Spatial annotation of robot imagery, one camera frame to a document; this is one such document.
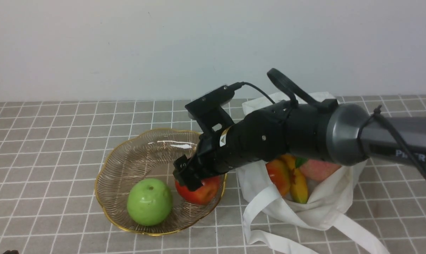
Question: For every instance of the yellow mango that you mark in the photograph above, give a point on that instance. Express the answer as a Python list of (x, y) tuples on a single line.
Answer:
[(299, 188)]

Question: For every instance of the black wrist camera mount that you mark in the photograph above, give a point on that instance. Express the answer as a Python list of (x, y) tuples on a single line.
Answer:
[(207, 110)]

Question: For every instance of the grey checkered tablecloth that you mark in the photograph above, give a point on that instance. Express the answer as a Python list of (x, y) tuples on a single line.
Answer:
[(51, 153)]

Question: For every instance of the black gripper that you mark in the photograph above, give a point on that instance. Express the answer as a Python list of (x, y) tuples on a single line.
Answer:
[(263, 135)]

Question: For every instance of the small red-orange fruit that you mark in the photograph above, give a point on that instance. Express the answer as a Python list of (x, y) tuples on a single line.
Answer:
[(279, 173)]

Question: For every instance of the white cloth bag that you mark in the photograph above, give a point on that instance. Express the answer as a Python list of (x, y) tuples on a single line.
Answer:
[(326, 207)]

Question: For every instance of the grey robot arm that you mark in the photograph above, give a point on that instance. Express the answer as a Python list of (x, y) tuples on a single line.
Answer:
[(341, 134)]

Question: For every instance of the green apple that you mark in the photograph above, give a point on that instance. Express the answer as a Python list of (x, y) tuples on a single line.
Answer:
[(149, 202)]

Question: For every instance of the gold-rimmed wire fruit bowl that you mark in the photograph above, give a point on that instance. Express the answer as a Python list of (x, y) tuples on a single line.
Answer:
[(133, 161)]

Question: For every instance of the dark object at bottom edge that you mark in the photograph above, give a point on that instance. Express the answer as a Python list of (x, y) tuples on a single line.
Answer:
[(11, 252)]

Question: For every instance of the red apple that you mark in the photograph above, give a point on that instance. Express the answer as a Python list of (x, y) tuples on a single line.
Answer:
[(203, 195)]

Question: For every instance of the pink peach with leaf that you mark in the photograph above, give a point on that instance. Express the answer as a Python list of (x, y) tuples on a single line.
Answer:
[(318, 170)]

